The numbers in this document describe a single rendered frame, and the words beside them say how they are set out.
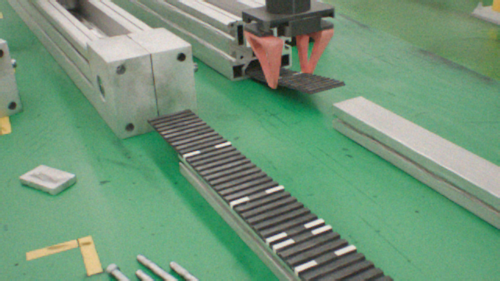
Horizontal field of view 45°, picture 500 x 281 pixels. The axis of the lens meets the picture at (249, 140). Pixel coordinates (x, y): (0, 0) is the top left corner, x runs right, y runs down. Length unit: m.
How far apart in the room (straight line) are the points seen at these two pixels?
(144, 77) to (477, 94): 0.42
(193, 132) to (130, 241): 0.15
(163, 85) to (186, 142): 0.12
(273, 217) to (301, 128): 0.23
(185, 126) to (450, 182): 0.27
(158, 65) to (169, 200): 0.18
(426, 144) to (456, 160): 0.04
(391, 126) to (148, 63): 0.28
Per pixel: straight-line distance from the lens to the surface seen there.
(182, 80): 0.71
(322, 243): 0.46
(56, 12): 0.97
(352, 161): 0.63
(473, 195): 0.57
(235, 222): 0.52
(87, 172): 0.65
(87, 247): 0.54
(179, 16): 0.98
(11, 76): 0.82
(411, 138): 0.62
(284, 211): 0.49
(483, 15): 4.11
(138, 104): 0.70
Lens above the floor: 1.08
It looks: 27 degrees down
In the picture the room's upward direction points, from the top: 3 degrees counter-clockwise
